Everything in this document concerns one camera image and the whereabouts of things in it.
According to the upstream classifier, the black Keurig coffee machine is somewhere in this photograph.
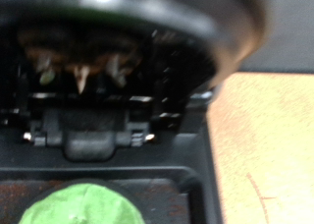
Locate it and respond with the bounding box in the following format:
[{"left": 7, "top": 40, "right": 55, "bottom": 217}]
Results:
[{"left": 0, "top": 0, "right": 273, "bottom": 224}]

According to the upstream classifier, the grey partition panel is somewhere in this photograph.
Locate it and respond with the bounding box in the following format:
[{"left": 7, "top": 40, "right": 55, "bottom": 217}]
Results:
[{"left": 237, "top": 0, "right": 314, "bottom": 75}]

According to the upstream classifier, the green coffee pod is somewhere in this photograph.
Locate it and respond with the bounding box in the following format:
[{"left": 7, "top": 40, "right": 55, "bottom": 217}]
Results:
[{"left": 18, "top": 183, "right": 146, "bottom": 224}]

